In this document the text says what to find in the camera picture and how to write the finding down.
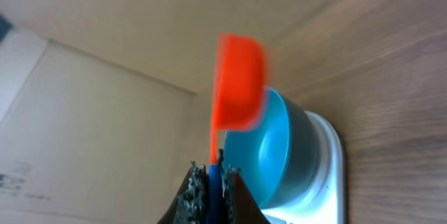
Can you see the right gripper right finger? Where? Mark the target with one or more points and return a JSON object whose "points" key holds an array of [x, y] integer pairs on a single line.
{"points": [[239, 206]]}

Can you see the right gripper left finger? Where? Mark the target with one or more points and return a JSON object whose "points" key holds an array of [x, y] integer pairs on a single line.
{"points": [[191, 201]]}

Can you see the orange scoop with blue handle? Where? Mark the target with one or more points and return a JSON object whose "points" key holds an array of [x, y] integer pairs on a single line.
{"points": [[237, 99]]}

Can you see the blue bowl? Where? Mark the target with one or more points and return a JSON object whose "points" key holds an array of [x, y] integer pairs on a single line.
{"points": [[278, 158]]}

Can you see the white digital kitchen scale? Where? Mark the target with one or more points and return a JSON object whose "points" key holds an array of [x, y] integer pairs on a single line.
{"points": [[324, 202]]}

